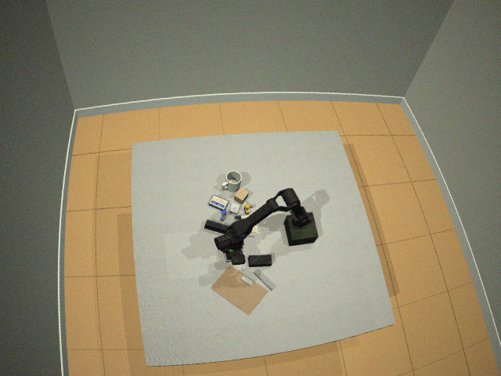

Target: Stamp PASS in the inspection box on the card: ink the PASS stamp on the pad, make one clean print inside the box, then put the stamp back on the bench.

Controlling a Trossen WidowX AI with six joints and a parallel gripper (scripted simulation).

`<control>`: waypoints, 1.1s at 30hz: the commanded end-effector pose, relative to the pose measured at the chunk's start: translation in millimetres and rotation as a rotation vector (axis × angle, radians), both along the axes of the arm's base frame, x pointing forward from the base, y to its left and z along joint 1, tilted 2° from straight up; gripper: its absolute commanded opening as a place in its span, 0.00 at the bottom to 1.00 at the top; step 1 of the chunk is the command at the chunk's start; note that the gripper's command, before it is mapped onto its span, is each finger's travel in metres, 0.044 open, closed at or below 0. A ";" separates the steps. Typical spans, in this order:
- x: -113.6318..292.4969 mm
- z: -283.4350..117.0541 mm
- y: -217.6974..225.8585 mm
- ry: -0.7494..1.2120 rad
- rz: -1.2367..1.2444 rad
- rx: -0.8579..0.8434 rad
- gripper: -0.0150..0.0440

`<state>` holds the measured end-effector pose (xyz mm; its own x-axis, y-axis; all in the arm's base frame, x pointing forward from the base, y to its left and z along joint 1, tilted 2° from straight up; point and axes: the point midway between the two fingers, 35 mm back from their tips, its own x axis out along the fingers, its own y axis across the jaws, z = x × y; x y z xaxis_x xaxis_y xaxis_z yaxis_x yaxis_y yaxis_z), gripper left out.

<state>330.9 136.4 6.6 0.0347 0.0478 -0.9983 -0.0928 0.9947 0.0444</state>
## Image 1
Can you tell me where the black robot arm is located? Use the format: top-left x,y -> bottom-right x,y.
214,188 -> 311,253

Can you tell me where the grey mug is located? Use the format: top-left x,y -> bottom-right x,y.
222,171 -> 242,192

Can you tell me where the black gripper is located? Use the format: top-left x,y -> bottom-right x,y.
230,243 -> 246,266

